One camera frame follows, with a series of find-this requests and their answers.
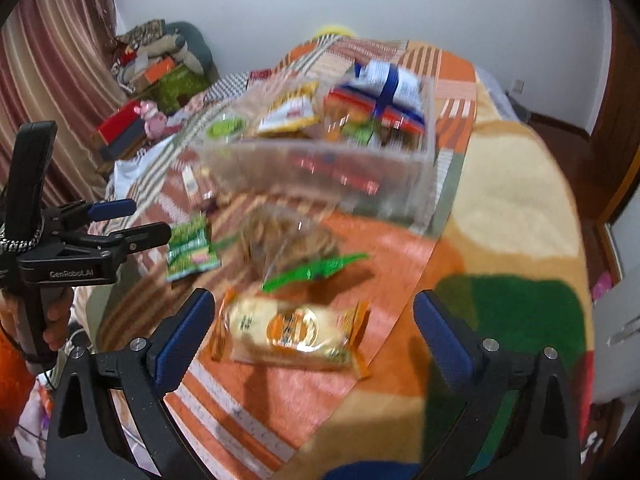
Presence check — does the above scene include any green printed snack packet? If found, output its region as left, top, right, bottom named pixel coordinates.
left=164, top=214, right=222, bottom=282

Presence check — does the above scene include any pink toy figure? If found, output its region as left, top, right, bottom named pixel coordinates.
left=136, top=100, right=169, bottom=139

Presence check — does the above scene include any yellow white snack packet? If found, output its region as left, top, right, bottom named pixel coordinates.
left=256, top=84, right=322, bottom=137

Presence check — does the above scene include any orange bread packet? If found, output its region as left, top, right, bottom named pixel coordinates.
left=211, top=289, right=373, bottom=380

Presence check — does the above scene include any small pink object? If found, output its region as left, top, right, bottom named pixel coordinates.
left=591, top=271, right=614, bottom=302

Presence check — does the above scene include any grey bed sheet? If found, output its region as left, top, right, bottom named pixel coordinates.
left=474, top=66, right=532, bottom=122

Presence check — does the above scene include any dark patterned cloth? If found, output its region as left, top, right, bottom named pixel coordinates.
left=116, top=19, right=167, bottom=47

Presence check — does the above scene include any person's left hand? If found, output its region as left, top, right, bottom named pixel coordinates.
left=42, top=290, right=76, bottom=352

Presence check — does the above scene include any striped patchwork blanket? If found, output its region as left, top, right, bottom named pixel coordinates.
left=97, top=34, right=478, bottom=473

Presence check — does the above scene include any white bedside cabinet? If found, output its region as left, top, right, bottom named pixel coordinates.
left=589, top=279, right=640, bottom=407

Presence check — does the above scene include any checkered patchwork quilt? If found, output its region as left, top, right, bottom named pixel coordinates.
left=199, top=69, right=282, bottom=112

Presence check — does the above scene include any blue white snack packet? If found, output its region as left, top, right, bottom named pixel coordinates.
left=350, top=59, right=427, bottom=111

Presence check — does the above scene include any wooden door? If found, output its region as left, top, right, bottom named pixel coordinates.
left=589, top=4, right=640, bottom=223

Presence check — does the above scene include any dark grey box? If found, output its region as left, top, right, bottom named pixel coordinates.
left=99, top=130, right=152, bottom=162

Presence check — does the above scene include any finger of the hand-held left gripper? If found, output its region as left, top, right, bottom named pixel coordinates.
left=82, top=198, right=137, bottom=223
left=102, top=221, right=173, bottom=256

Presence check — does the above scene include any teal pillow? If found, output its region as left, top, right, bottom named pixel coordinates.
left=165, top=21, right=217, bottom=79

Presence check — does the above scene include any white cloth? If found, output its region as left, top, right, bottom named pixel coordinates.
left=106, top=154, right=167, bottom=202

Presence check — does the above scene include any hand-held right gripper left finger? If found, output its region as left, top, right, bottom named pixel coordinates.
left=44, top=287, right=217, bottom=480

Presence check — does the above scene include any red box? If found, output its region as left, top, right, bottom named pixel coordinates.
left=96, top=99, right=147, bottom=147

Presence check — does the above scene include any clear plastic storage box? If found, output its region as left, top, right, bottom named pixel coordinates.
left=196, top=66, right=439, bottom=234

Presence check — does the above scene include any beige fleece blanket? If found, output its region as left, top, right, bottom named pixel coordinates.
left=295, top=67, right=596, bottom=480

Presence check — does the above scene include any green-edged clear biscuit packet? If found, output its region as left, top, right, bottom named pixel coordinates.
left=239, top=204, right=372, bottom=297

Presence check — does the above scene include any black white braided cord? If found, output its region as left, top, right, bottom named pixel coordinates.
left=0, top=229, right=45, bottom=257

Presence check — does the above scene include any orange cardboard box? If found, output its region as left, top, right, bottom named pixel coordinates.
left=134, top=56, right=179, bottom=87

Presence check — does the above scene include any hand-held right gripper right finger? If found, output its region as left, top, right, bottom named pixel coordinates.
left=413, top=290, right=583, bottom=480

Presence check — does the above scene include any green jelly cup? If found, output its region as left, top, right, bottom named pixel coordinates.
left=206, top=113, right=247, bottom=142

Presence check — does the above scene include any long cracker bar packet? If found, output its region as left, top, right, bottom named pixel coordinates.
left=181, top=164, right=217, bottom=209

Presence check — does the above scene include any orange white snack packet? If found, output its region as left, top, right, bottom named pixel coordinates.
left=324, top=86, right=427, bottom=134

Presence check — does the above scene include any striped brown curtain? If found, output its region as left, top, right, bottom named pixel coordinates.
left=0, top=0, right=127, bottom=206

